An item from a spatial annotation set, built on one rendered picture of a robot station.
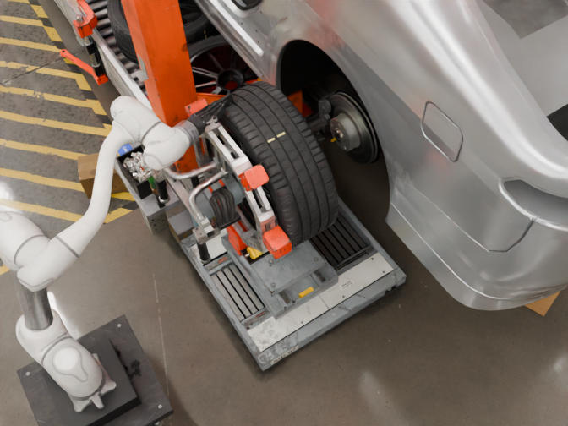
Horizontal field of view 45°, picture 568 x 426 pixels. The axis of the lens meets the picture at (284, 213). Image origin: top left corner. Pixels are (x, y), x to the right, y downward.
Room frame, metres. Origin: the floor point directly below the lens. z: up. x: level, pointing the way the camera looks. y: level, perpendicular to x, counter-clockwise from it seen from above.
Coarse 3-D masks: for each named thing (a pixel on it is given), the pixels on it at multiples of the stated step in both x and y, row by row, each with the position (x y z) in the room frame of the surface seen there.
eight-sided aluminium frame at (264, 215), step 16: (208, 128) 1.67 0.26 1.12; (208, 144) 1.80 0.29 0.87; (208, 160) 1.80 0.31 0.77; (240, 160) 1.51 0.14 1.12; (208, 176) 1.75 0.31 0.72; (256, 192) 1.44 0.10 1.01; (256, 208) 1.38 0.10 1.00; (256, 224) 1.38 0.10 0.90; (272, 224) 1.37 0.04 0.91; (256, 240) 1.42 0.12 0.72
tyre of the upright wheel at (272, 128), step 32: (256, 96) 1.78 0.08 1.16; (256, 128) 1.61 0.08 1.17; (288, 128) 1.61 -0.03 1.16; (256, 160) 1.51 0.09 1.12; (288, 160) 1.51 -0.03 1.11; (320, 160) 1.53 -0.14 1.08; (288, 192) 1.41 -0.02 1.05; (320, 192) 1.45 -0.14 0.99; (288, 224) 1.35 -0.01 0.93; (320, 224) 1.41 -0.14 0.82
